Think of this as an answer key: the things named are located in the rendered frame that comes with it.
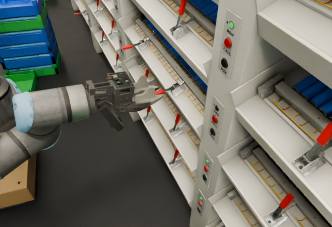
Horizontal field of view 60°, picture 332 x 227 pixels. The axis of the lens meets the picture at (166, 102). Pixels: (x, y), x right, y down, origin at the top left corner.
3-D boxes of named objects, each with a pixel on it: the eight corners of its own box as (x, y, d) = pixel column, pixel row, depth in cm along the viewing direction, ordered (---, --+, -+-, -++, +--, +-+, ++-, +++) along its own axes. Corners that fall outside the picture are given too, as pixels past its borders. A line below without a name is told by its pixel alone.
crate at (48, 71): (8, 80, 176) (3, 69, 171) (14, 61, 191) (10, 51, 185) (59, 74, 181) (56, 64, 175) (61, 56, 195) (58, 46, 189)
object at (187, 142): (198, 183, 92) (187, 165, 81) (132, 75, 131) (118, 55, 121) (251, 148, 93) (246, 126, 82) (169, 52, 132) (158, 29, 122)
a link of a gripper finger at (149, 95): (169, 88, 77) (136, 91, 74) (166, 105, 81) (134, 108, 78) (165, 81, 80) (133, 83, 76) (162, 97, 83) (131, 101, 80)
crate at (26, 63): (3, 69, 171) (-2, 59, 165) (10, 51, 185) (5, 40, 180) (56, 64, 175) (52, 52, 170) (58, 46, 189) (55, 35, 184)
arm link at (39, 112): (13, 106, 73) (6, 86, 64) (64, 98, 78) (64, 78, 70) (19, 140, 70) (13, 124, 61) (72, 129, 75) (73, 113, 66)
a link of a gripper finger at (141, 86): (161, 75, 81) (132, 82, 77) (158, 91, 85) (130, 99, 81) (155, 69, 83) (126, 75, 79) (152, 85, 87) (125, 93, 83)
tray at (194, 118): (204, 145, 78) (195, 128, 71) (128, 38, 118) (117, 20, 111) (266, 105, 79) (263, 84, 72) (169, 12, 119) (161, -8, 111)
